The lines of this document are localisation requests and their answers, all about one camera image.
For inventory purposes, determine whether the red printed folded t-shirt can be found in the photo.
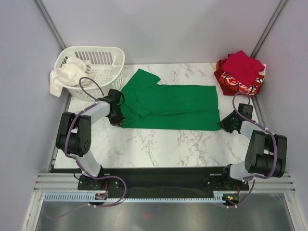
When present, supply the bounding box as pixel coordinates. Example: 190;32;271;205
214;54;266;97

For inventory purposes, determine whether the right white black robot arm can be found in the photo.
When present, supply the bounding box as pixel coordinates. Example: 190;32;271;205
219;103;287;190

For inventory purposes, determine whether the aluminium frame post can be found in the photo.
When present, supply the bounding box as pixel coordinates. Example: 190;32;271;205
250;0;289;58
33;0;67;50

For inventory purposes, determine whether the green t-shirt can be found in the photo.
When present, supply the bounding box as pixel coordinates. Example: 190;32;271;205
121;69;221;131

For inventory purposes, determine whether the folded crimson red t-shirt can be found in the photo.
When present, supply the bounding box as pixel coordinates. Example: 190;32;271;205
221;50;265;86

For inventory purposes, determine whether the white cream t-shirt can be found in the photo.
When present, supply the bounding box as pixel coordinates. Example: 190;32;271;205
49;57;93;97

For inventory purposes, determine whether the left aluminium frame post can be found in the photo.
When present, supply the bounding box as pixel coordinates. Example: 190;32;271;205
33;0;67;50

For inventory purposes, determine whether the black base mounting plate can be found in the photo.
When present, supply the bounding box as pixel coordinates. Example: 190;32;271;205
77;167;249;198

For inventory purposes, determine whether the white slotted cable duct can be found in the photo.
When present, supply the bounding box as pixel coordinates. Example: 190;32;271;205
44;192;240;203

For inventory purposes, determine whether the right aluminium frame post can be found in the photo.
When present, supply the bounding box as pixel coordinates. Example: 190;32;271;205
250;0;289;58

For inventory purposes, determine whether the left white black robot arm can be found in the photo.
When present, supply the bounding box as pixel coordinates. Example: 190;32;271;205
56;89;125;189

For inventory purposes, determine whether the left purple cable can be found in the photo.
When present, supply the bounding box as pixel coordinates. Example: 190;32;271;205
63;77;128;207

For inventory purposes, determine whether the white plastic laundry basket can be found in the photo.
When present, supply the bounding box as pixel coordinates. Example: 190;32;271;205
54;46;125;95

